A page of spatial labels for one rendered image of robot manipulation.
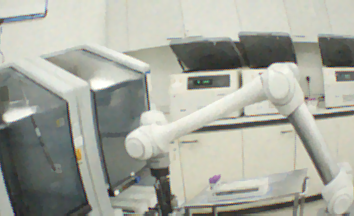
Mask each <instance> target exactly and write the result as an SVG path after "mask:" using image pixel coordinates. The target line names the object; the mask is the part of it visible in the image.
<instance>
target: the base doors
mask: <svg viewBox="0 0 354 216"><path fill-rule="evenodd" d="M315 121H316V123H317V125H318V126H319V129H320V132H321V133H322V135H323V137H324V139H325V142H326V143H327V145H328V147H329V149H330V151H331V154H332V155H333V157H334V159H335V162H336V164H337V163H339V162H342V161H348V162H350V163H351V166H352V169H353V186H354V128H353V126H354V116H345V117H336V118H329V119H321V120H315ZM291 130H292V132H286V133H280V132H281V131H291ZM295 133H296V132H295V130H294V128H293V125H291V124H286V125H274V126H271V127H262V128H247V129H242V130H236V131H222V132H208V133H193V134H185V135H183V136H181V137H179V138H177V139H175V140H173V141H174V144H169V156H170V165H168V166H169V171H170V175H168V176H167V177H170V183H171V189H172V194H175V196H177V198H178V201H186V203H188V202H189V201H190V200H191V199H193V198H194V197H195V196H197V195H198V194H199V192H201V191H202V190H203V189H204V188H206V187H207V186H208V185H209V184H210V183H209V178H212V177H213V176H214V175H215V174H216V175H218V174H221V179H220V181H228V180H237V179H241V178H243V177H244V178H250V177H259V176H266V175H268V174H275V173H282V172H289V171H294V170H297V169H303V168H307V169H308V171H307V176H312V178H311V181H310V184H309V187H308V190H307V193H306V195H305V197H308V196H313V195H318V194H321V193H322V192H321V190H322V187H323V183H322V180H321V179H320V177H319V175H318V174H317V173H318V172H317V171H316V169H315V167H314V165H313V164H312V161H311V159H310V157H309V155H308V154H307V152H306V151H305V148H304V147H303V146H304V145H302V143H301V141H300V139H299V137H298V135H297V133H296V140H295ZM242 136H243V139H242ZM291 136H293V139H291ZM272 138H277V141H268V142H265V140H270V139H272ZM195 140H196V141H197V142H192V143H181V142H182V141H195ZM295 142H296V149H295ZM213 144H215V147H206V148H203V146H205V145H213ZM242 145H243V148H242ZM174 148H176V149H177V150H176V151H175V152H174ZM337 149H338V153H337ZM295 151H296V155H295ZM173 153H176V161H175V160H173ZM180 154H181V155H180ZM337 156H338V159H337ZM295 160H296V161H295ZM243 162H244V164H243ZM294 165H295V166H294ZM182 169H183V170H182ZM243 170H244V171H243ZM183 177H184V178H183ZM185 197H186V198H185ZM294 197H295V196H293V198H292V197H287V198H282V199H276V200H270V201H264V202H257V203H251V204H243V205H235V206H225V207H217V212H222V211H232V210H235V209H243V208H251V207H257V206H264V205H270V204H276V203H281V202H286V201H292V200H293V199H294ZM242 206H243V207H242Z"/></svg>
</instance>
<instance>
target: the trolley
mask: <svg viewBox="0 0 354 216"><path fill-rule="evenodd" d="M307 171H308V169H307V168H303V169H297V170H294V171H289V172H282V173H275V174H268V175H266V176H259V177H250V178H241V179H237V180H228V181H220V184H229V183H232V182H242V181H251V180H259V179H265V178H268V179H269V181H268V190H267V191H266V192H265V194H264V195H259V196H251V197H244V198H235V199H225V200H216V201H209V202H207V199H206V190H207V189H208V188H209V187H210V184H209V185H208V186H207V187H206V188H204V189H203V190H202V191H201V192H199V194H198V195H197V196H195V197H194V198H193V199H191V200H190V201H189V202H188V203H187V204H186V205H184V206H183V207H184V209H185V213H186V216H191V215H192V210H191V209H195V208H211V209H212V216H217V207H225V206H235V205H243V204H251V203H257V202H264V201H270V200H276V199H282V198H287V197H292V196H295V197H294V206H293V208H294V209H293V214H292V215H293V216H297V211H298V210H297V208H298V200H299V197H301V205H300V212H299V216H303V209H304V201H305V195H306V193H307V190H308V187H309V184H310V181H311V178H312V176H307ZM308 179H309V181H308V184H307V187H306V183H307V182H306V180H308ZM302 186H303V187H302ZM301 188H302V193H301V194H300V191H301ZM305 189H306V190H305Z"/></svg>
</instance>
